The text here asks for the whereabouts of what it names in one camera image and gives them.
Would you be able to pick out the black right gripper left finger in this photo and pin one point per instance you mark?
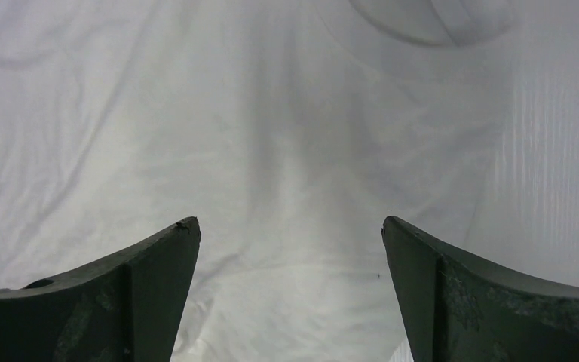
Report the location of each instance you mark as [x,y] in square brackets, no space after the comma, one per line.
[126,306]

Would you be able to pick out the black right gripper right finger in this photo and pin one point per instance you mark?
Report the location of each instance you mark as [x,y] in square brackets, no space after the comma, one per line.
[457,306]

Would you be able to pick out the white t shirt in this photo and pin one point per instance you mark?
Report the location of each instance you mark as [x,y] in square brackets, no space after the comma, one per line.
[290,129]

